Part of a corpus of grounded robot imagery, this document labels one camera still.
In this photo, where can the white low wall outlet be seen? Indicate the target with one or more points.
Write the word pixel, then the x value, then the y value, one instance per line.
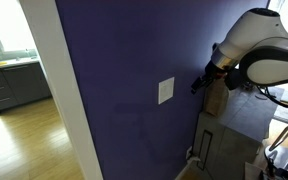
pixel 188 152

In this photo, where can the grey storage cabinet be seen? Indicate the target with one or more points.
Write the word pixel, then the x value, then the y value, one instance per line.
pixel 230 140

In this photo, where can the brown paper bag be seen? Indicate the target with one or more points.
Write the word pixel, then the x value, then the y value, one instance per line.
pixel 215 98

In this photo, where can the grey kitchen cabinet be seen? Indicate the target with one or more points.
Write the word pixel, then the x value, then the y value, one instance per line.
pixel 14 85

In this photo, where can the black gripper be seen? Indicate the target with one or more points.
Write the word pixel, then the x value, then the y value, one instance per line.
pixel 214 74

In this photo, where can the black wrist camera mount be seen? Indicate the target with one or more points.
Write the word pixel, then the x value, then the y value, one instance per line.
pixel 235 79

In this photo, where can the yellow object on counter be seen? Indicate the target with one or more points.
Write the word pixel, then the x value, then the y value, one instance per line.
pixel 0 63

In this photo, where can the white double switch wall plate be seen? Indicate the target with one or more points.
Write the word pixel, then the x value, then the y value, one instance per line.
pixel 166 90

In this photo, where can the white door frame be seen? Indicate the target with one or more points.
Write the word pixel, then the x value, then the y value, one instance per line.
pixel 60 100

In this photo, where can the white metal chair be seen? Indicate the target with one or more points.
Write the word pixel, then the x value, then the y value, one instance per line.
pixel 284 146

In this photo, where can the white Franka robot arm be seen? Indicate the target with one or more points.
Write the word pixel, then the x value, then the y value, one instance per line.
pixel 267 50

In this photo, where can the white kitchen countertop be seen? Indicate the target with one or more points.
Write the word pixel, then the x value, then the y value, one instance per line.
pixel 10 62

